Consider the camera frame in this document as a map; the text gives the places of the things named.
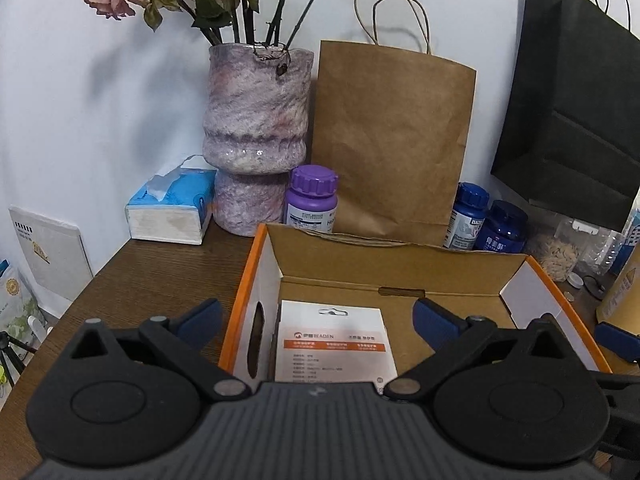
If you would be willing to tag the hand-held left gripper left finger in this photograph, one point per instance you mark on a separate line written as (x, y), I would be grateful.
(202, 320)

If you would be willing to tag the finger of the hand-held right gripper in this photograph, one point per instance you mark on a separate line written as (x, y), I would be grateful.
(617, 341)

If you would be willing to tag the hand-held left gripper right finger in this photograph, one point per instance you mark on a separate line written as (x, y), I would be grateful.
(435, 322)

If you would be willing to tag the orange cardboard box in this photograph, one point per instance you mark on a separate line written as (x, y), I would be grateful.
(400, 265)

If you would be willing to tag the white bottle cap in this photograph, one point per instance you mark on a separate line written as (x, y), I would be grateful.
(574, 280)

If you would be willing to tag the clear plastic bottle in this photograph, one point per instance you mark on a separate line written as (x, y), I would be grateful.
(607, 255)

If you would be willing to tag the white orange-striped packet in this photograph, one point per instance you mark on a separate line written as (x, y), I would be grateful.
(332, 340)

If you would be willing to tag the clear container of seeds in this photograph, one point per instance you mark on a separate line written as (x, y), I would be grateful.
(555, 255)

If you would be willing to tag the blue white carton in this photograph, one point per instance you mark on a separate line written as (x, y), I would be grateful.
(631, 235)

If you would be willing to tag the blue bottle white label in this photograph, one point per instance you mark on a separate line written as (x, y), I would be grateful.
(467, 220)

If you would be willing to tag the blue bottle dark label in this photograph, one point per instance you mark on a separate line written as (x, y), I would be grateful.
(506, 232)

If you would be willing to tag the blue tissue pack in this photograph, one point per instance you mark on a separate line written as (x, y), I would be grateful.
(175, 200)

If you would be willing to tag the purple pill bottle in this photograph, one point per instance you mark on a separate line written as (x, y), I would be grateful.
(312, 205)

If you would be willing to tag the white flat box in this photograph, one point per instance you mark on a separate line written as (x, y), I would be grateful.
(50, 260)

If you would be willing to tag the brown paper bag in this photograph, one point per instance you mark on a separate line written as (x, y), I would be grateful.
(395, 145)

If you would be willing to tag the white printed bag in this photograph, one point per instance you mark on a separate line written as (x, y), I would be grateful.
(17, 305)

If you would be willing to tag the black tripod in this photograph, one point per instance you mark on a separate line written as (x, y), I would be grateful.
(12, 355)

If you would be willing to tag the mottled purple ceramic vase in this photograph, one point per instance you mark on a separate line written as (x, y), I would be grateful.
(255, 125)

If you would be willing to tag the black paper bag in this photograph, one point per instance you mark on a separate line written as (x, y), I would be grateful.
(575, 110)

